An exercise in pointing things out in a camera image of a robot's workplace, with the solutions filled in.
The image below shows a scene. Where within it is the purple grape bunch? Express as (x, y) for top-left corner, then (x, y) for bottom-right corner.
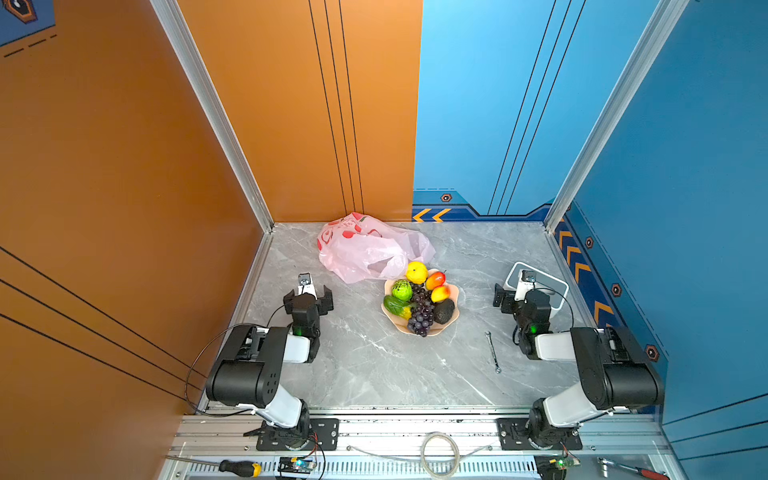
(408, 283), (434, 337)

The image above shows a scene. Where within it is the white grey tissue box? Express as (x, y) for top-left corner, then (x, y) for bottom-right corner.
(503, 261), (570, 312)

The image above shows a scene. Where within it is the green apple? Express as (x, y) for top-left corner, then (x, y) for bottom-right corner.
(391, 279), (413, 302)

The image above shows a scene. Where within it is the yellow red mango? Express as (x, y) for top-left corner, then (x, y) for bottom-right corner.
(430, 285), (451, 304)

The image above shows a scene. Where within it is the left green circuit board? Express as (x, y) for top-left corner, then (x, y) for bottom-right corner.
(277, 457), (318, 478)

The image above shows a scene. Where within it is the red yellow apple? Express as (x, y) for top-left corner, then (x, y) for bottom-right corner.
(424, 271), (446, 291)

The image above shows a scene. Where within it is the dark avocado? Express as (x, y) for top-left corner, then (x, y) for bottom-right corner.
(432, 298), (456, 325)

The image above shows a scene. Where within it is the yellow orange fruit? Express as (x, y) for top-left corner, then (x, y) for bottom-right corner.
(406, 261), (429, 285)

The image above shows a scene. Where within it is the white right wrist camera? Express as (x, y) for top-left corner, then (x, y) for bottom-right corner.
(514, 269), (536, 301)

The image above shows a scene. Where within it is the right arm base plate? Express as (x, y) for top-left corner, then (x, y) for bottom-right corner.
(495, 417), (583, 451)

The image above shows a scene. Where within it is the coiled clear cable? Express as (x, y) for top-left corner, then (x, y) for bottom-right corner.
(344, 431), (499, 480)

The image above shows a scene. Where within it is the left aluminium corner post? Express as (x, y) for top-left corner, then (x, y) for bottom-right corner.
(150, 0), (274, 234)

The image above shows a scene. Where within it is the right green circuit board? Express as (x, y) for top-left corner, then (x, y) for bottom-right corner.
(549, 455), (581, 471)

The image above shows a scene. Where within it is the red handled tool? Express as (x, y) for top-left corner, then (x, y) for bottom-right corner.
(597, 457), (670, 480)

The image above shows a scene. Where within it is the aluminium front rail frame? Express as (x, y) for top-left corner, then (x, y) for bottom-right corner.
(158, 407), (686, 479)

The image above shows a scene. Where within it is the yellow black screwdriver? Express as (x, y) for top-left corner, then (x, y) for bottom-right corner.
(165, 455), (263, 478)

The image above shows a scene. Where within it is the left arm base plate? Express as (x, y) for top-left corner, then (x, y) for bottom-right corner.
(256, 418), (340, 452)

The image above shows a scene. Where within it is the right aluminium corner post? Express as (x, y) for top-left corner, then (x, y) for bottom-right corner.
(544, 0), (689, 234)

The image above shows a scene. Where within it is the silver wrench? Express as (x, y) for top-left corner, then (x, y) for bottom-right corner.
(485, 331), (502, 374)

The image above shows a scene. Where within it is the green circuit board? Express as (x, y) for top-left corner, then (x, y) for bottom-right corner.
(549, 455), (581, 471)
(277, 457), (318, 478)

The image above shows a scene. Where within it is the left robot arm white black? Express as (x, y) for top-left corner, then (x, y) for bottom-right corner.
(205, 283), (334, 451)

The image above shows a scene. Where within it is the pink printed plastic bag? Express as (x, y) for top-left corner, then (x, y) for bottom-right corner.
(317, 212), (436, 284)

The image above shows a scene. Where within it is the pink fruit plate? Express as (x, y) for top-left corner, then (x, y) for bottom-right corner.
(381, 279), (460, 337)

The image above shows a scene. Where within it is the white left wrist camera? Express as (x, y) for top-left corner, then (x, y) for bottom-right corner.
(297, 273), (317, 297)

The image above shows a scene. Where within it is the aluminium corner post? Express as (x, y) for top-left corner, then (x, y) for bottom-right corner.
(544, 0), (689, 234)
(150, 0), (274, 234)

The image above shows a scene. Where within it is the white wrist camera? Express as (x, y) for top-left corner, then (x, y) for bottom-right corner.
(514, 269), (536, 301)
(297, 273), (317, 297)

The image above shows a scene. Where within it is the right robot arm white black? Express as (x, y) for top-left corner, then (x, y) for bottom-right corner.
(493, 282), (664, 449)

